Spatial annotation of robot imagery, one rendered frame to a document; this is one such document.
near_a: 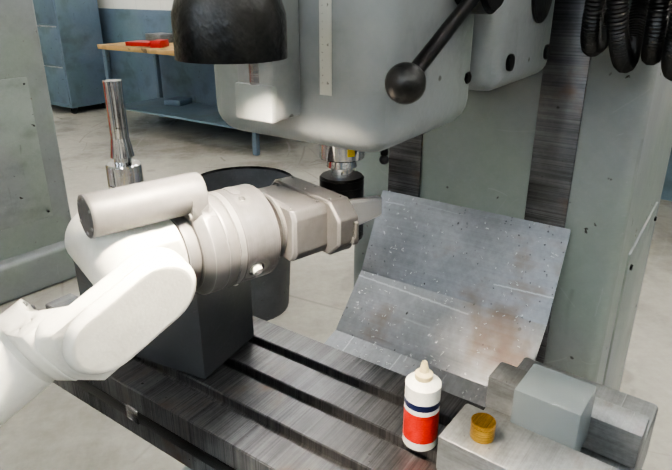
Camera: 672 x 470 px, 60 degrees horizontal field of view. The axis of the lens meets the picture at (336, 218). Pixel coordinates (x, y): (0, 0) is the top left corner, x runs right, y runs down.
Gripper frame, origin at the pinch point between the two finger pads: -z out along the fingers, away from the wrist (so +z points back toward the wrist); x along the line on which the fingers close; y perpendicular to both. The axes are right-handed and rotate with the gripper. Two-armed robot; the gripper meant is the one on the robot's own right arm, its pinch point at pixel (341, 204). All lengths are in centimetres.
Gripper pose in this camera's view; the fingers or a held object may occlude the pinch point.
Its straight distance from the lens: 62.4
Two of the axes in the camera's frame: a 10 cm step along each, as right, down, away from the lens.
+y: -0.1, 9.3, 3.6
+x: -6.5, -2.8, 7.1
